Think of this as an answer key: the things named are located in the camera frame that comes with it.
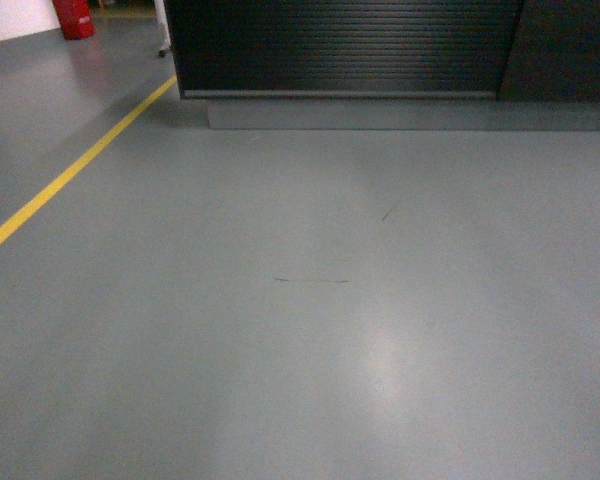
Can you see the black checkout counter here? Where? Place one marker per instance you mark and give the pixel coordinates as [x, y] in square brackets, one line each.
[390, 65]

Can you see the white rolling stand leg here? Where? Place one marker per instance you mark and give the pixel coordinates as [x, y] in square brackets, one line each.
[161, 16]

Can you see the red fire extinguisher box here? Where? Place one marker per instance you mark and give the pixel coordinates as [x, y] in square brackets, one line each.
[74, 19]

